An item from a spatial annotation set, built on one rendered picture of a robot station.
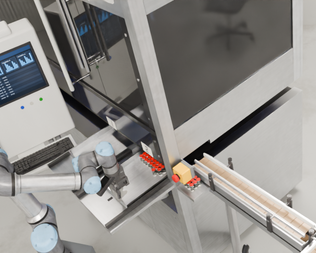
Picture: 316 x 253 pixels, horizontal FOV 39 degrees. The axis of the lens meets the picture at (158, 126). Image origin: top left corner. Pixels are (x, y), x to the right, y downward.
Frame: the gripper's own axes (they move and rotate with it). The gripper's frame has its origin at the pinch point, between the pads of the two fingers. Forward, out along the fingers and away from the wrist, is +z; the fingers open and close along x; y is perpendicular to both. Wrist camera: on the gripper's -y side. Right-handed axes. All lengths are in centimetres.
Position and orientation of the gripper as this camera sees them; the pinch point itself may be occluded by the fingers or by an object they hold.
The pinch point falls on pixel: (118, 200)
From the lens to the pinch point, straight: 223.9
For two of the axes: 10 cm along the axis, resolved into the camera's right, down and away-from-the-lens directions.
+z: 1.8, 7.7, 6.1
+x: -6.1, -4.0, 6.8
